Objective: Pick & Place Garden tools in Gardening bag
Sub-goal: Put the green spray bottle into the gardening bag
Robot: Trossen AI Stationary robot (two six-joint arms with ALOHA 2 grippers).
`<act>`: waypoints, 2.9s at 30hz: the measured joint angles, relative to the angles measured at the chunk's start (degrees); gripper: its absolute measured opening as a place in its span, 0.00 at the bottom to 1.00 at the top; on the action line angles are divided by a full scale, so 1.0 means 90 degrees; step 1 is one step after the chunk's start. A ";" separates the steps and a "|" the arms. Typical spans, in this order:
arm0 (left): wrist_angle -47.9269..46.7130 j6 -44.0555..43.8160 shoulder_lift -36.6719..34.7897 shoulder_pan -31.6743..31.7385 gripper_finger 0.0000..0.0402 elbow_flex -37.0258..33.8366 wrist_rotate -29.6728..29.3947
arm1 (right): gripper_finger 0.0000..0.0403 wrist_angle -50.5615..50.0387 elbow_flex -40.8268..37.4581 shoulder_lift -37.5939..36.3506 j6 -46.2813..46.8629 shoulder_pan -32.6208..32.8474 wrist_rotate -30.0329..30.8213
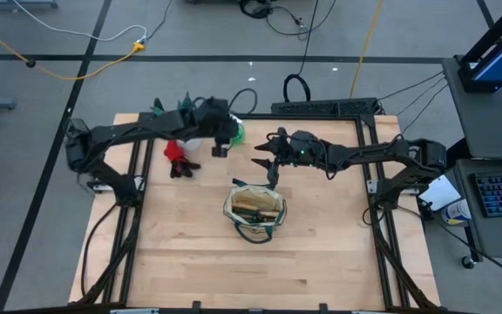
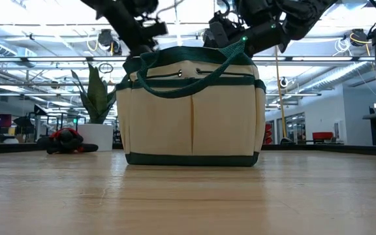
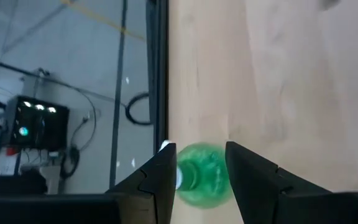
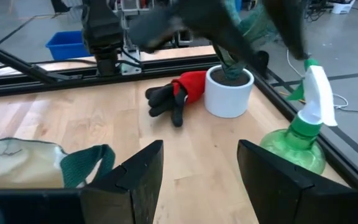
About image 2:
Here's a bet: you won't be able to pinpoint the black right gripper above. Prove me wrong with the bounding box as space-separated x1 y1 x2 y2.
202 12 289 57

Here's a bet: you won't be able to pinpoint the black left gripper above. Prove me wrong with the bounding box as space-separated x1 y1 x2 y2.
102 2 170 58

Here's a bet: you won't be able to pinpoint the cream canvas bag green trim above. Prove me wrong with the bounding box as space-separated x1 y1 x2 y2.
115 39 268 168

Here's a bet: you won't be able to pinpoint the red and black gardening gloves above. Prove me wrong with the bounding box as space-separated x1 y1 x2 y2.
37 127 99 155

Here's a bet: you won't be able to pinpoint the snake plant in white pot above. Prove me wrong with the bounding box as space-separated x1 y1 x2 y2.
70 63 118 153

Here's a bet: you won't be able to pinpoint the red seat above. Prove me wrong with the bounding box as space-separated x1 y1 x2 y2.
312 131 335 142

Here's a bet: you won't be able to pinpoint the black ceiling cable reel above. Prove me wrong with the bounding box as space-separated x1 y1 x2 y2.
349 28 369 46
97 29 123 57

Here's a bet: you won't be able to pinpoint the long yellow cable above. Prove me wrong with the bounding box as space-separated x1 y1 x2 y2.
274 45 293 144

